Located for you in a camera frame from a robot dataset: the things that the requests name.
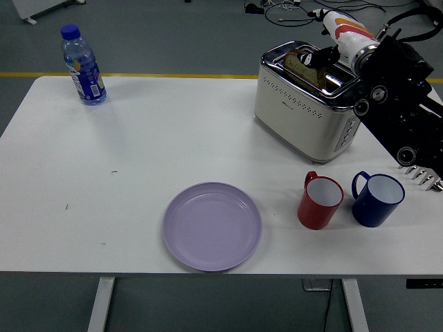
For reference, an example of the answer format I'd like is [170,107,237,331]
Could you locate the slice of toast bread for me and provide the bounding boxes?
[283,48,328,94]

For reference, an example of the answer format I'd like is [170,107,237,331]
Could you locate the silver metal toast rack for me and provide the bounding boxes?
[397,165,443,192]

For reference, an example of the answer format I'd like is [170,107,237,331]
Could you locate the thin black hanging cable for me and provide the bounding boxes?
[321,279,335,332]

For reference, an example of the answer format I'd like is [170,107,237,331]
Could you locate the white cable tangle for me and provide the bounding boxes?
[268,0,302,10]

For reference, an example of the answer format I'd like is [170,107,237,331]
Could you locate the white table leg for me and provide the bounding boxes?
[86,277,116,332]
[341,278,370,332]

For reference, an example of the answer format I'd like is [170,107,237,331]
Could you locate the cream and chrome toaster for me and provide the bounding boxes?
[253,40,366,165]

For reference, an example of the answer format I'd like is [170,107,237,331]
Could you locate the black floor cable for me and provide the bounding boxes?
[264,0,416,35]

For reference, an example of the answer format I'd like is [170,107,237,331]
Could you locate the yellow floor tape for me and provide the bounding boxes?
[0,71,443,84]

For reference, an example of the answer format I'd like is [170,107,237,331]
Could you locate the clear bottle with blue cap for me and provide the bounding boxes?
[60,24,107,107]

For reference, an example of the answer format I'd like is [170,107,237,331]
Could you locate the blue mug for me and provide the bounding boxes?
[351,170,406,228]

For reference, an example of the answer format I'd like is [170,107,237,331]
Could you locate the red mug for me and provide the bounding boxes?
[297,170,345,230]

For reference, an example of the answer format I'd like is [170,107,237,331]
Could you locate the lilac round plate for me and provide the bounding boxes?
[162,181,263,273]

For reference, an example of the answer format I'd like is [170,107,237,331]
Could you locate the black table control box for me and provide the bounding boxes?
[405,278,443,288]

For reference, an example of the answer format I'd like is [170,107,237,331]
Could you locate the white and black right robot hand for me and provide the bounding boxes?
[299,9,378,68]

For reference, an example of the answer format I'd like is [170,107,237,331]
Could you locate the clear bracket under table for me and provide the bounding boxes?
[302,278,334,292]

